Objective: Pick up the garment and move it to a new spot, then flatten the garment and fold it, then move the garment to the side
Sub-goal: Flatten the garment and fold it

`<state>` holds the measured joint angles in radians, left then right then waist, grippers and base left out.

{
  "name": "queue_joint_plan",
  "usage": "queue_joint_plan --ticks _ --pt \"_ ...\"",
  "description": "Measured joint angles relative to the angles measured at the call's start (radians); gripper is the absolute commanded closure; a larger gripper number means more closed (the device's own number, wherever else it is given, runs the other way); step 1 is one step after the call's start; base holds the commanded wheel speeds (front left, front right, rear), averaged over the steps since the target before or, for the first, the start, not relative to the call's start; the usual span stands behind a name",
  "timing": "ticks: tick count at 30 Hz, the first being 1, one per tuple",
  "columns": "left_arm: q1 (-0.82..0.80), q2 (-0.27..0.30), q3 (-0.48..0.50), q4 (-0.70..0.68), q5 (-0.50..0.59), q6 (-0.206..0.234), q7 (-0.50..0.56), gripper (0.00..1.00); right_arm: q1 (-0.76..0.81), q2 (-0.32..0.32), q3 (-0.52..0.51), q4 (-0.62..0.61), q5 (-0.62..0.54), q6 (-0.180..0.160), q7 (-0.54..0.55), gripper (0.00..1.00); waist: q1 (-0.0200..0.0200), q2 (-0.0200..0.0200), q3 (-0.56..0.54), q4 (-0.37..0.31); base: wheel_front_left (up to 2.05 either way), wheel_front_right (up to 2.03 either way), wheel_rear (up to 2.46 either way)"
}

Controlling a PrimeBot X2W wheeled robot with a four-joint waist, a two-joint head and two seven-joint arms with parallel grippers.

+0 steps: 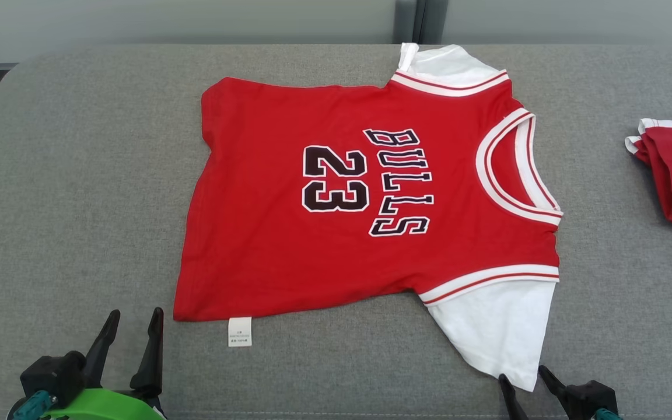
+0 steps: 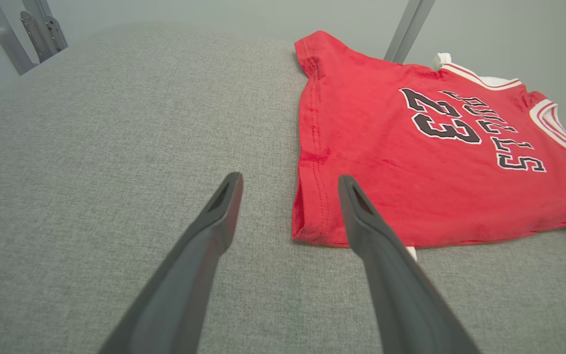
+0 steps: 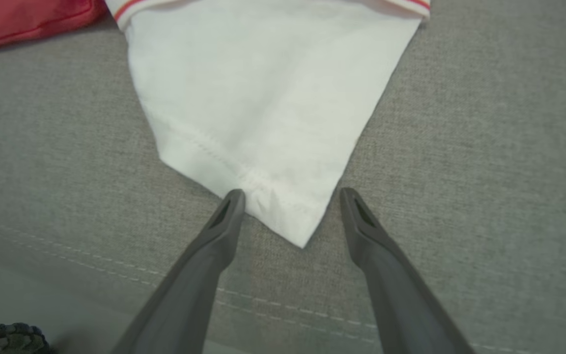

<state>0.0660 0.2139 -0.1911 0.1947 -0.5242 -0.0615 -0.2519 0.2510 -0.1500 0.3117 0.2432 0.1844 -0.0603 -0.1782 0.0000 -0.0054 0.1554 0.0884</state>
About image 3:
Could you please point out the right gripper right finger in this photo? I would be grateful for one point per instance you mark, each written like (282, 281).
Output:
(401, 295)

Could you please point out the red and white striped jersey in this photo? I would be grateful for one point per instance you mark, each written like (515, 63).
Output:
(263, 98)

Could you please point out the grey fabric sofa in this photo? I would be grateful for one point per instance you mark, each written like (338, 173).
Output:
(484, 172)

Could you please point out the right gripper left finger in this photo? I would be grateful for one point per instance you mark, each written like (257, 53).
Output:
(189, 295)

